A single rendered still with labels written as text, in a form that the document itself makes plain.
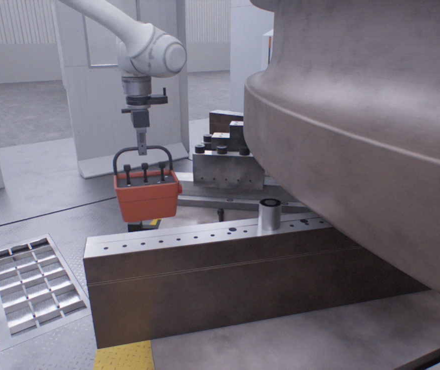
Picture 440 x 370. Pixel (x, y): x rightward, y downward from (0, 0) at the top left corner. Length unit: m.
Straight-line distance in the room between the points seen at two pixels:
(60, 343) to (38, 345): 0.10
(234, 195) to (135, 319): 1.24
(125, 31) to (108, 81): 3.08
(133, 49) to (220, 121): 2.54
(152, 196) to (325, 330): 0.83
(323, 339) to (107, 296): 0.78
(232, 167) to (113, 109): 2.15
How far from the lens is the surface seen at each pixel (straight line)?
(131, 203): 1.17
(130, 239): 1.31
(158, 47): 0.98
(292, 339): 1.48
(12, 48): 14.28
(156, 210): 1.19
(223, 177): 2.27
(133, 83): 1.16
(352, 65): 1.17
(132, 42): 1.01
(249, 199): 2.39
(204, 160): 2.25
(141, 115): 1.15
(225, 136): 2.34
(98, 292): 1.32
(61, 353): 1.97
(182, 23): 4.51
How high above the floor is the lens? 1.33
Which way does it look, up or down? 22 degrees down
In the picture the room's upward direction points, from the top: straight up
